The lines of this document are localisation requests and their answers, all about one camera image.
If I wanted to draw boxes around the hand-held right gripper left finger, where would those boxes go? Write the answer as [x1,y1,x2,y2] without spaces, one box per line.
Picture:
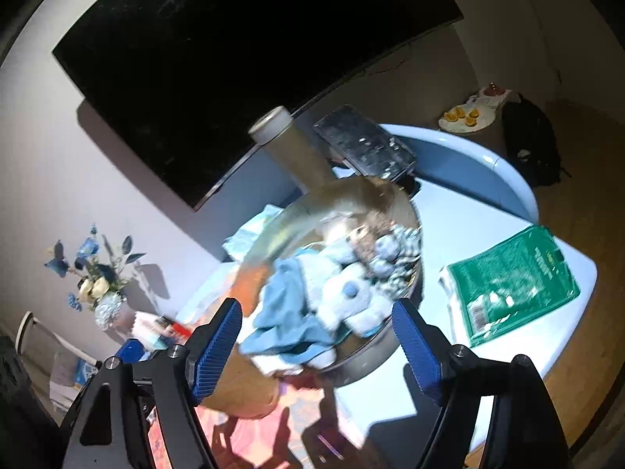
[59,297,243,469]

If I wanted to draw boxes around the black backpack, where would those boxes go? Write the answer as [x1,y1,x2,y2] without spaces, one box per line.
[500,95,572,187]

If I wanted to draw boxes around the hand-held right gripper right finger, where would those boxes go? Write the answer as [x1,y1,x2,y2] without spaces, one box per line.
[392,299,572,469]

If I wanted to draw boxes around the black phone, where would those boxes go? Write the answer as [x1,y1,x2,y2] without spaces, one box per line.
[312,105,418,179]

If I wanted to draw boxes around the white plush toy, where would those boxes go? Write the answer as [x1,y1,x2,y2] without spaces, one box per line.
[298,247,391,338]

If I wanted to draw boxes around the white ribbed vase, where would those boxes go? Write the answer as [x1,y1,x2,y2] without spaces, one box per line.
[93,298,138,340]

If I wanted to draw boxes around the floral tablecloth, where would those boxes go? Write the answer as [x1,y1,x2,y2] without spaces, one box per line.
[146,376,352,469]

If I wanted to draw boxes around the brown fuzzy scrunchie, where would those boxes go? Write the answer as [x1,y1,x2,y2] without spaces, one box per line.
[352,212,396,255]

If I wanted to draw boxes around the green flat packet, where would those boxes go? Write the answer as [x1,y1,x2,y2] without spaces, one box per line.
[439,225,582,349]

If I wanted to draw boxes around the printed flat packet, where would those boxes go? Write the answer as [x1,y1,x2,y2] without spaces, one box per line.
[132,310,191,350]

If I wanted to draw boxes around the round bowl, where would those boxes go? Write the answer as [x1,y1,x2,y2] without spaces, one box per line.
[234,176,425,384]

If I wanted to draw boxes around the checked scrunchie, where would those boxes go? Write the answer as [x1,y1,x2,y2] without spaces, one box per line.
[371,227,423,299]

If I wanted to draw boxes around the blue cloth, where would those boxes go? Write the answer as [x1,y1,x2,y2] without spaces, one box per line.
[239,256,338,367]

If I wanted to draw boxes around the white plate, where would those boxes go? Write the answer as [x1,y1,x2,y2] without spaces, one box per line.
[438,102,498,132]

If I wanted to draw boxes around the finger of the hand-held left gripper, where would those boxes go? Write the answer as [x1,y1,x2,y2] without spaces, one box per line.
[114,339,145,365]

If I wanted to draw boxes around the black flat screen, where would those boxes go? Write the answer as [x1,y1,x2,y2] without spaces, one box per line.
[51,0,464,212]

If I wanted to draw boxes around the white chair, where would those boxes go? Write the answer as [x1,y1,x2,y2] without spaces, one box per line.
[14,310,103,401]

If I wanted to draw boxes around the beige thermos bottle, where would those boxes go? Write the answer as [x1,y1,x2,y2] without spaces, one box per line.
[247,106,338,193]

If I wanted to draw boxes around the blue and white artificial flowers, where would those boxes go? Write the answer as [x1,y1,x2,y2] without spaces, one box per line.
[44,225,147,311]

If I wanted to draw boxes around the small side table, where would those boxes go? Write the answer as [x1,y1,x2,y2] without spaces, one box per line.
[437,88,513,167]

